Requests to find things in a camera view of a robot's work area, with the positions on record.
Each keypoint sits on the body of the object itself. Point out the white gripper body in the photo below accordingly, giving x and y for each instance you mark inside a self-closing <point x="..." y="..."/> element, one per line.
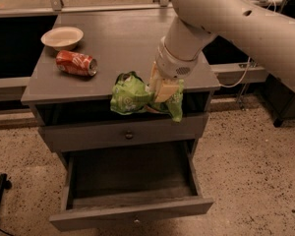
<point x="172" y="68"/>

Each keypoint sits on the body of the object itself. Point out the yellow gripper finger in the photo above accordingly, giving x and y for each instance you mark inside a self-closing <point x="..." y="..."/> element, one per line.
<point x="164" y="89"/>
<point x="154" y="77"/>

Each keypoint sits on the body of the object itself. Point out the green rice chip bag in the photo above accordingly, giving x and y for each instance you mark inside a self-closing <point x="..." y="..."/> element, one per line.
<point x="131" y="95"/>

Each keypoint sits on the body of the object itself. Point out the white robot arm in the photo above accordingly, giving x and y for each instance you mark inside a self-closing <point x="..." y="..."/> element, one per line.
<point x="265" y="36"/>

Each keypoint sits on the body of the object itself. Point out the round drawer knob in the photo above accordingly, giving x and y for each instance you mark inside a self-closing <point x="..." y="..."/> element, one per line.
<point x="129" y="135"/>

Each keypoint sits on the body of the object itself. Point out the grey wooden drawer cabinet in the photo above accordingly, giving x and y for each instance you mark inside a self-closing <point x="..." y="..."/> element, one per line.
<point x="120" y="42"/>

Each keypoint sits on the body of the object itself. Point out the closed grey top drawer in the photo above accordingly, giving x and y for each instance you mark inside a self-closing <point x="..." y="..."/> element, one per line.
<point x="111" y="134"/>

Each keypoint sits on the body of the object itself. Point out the open grey drawer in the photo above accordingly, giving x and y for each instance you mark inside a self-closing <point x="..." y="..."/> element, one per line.
<point x="134" y="184"/>

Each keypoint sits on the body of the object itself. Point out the red soda can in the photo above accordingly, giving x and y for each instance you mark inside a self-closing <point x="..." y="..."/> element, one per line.
<point x="76" y="63"/>

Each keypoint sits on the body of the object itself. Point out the white bowl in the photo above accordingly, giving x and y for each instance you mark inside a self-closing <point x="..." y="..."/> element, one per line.
<point x="63" y="38"/>

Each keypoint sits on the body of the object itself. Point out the dark cabinet at right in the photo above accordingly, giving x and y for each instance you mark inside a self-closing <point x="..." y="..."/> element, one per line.
<point x="279" y="99"/>

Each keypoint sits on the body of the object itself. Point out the metal railing frame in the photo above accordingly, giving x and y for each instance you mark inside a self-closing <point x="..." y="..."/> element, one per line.
<point x="88" y="0"/>

